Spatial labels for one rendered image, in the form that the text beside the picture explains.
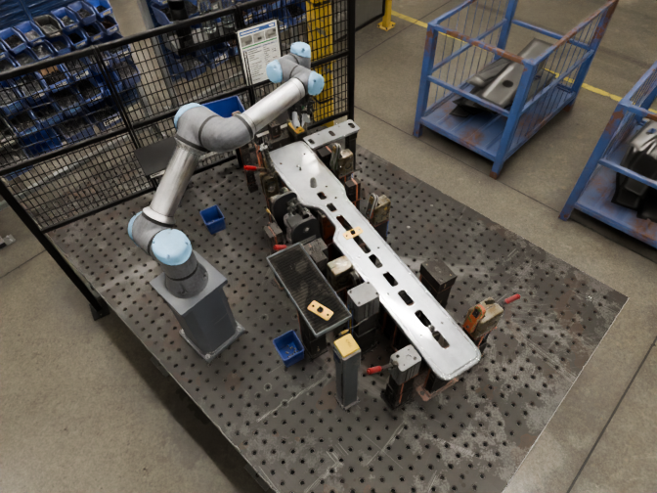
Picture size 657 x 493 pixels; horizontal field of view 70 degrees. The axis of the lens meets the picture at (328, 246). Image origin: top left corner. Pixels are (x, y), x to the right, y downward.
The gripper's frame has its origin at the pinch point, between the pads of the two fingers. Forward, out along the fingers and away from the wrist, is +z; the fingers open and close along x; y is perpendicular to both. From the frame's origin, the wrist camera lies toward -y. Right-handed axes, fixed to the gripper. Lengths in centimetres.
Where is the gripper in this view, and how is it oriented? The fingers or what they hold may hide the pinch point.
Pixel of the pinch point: (297, 124)
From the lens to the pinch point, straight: 207.9
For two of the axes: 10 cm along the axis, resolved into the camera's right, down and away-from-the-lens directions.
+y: 6.0, 6.1, -5.2
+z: -0.5, 6.7, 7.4
